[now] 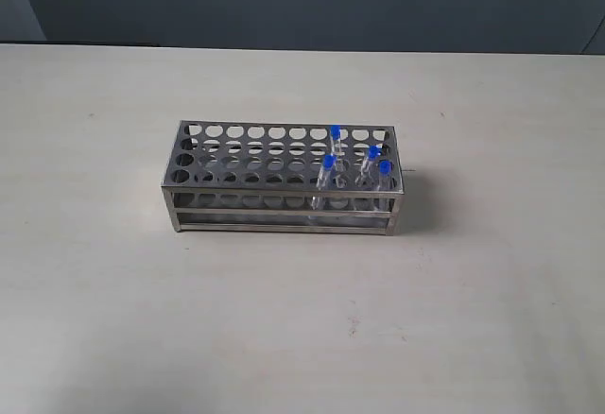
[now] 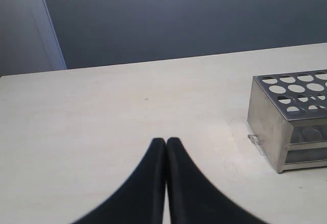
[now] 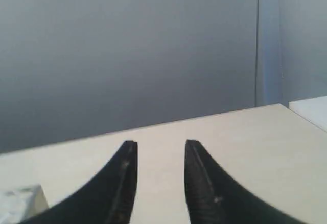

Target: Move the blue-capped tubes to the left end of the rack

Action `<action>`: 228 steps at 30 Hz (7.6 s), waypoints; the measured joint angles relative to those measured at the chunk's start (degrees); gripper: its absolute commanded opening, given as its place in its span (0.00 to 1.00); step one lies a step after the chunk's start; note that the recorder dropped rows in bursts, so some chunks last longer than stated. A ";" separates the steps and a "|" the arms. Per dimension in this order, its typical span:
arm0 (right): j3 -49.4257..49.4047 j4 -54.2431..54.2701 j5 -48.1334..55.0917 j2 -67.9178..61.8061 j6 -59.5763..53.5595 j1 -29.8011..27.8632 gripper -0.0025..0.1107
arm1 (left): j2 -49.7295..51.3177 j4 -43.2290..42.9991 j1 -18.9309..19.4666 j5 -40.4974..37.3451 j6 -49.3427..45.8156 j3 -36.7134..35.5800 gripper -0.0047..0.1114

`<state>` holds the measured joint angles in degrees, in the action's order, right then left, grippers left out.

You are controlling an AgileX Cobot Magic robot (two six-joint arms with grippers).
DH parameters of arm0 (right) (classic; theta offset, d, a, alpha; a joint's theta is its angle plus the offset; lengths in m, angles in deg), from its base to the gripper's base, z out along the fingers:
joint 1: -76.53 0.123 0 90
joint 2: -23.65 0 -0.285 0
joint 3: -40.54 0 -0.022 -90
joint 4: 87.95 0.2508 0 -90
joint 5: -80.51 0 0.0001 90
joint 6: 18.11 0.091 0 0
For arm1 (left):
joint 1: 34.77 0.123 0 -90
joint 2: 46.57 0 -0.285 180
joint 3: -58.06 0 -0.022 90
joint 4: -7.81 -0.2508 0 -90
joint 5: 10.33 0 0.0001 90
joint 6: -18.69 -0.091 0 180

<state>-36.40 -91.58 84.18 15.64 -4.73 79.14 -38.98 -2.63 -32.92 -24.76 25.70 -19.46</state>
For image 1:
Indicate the blue capped tube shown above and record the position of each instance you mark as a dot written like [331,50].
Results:
[384,185]
[323,179]
[370,158]
[335,139]

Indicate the blue capped tube back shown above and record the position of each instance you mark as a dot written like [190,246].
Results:
[335,139]

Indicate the stainless steel test tube rack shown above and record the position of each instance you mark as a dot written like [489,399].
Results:
[260,177]

